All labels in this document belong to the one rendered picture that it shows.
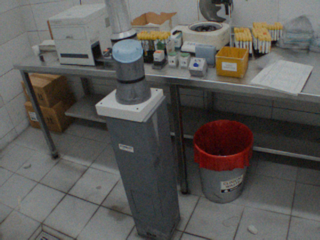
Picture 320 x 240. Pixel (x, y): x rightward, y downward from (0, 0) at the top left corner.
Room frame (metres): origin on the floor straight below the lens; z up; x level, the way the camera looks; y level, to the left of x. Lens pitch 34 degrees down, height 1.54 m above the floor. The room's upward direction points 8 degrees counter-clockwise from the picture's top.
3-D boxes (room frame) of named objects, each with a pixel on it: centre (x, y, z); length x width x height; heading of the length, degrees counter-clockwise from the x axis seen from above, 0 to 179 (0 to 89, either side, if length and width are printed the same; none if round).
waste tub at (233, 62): (1.30, -0.38, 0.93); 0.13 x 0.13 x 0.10; 60
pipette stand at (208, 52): (1.42, -0.28, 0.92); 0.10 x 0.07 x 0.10; 56
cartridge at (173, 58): (1.45, -0.11, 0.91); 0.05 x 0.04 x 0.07; 151
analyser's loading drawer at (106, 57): (1.61, 0.24, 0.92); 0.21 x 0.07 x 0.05; 61
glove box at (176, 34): (1.79, -0.19, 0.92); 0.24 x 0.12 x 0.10; 151
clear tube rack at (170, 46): (1.67, -0.03, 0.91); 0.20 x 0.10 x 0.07; 61
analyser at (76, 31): (1.78, 0.36, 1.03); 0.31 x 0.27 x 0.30; 61
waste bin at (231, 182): (1.36, -0.34, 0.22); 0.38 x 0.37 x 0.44; 61
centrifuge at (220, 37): (1.66, -0.33, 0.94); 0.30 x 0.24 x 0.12; 142
